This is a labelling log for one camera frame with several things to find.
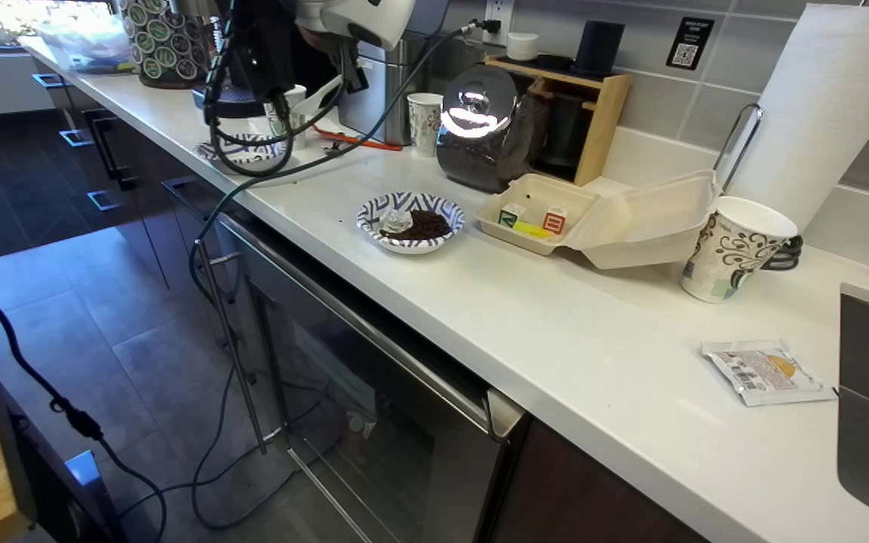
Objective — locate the paper towel roll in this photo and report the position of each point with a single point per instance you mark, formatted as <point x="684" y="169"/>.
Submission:
<point x="814" y="115"/>

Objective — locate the wooden condiment rack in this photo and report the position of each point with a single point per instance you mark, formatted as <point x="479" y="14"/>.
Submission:
<point x="578" y="118"/>

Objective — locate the stainless dishwasher door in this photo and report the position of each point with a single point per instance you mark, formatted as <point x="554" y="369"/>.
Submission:
<point x="399" y="438"/>

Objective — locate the dark glass jar chrome lid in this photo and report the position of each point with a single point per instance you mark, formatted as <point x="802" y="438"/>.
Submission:
<point x="488" y="126"/>

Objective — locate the small snack packet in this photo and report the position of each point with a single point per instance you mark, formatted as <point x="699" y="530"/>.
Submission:
<point x="764" y="371"/>

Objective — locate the far blue patterned paper plate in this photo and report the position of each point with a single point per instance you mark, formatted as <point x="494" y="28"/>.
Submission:
<point x="411" y="220"/>

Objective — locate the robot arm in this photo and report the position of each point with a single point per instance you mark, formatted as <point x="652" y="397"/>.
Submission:
<point x="270" y="46"/>

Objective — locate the K-cup pod carousel rack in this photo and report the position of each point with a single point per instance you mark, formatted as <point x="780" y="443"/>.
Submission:
<point x="171" y="40"/>

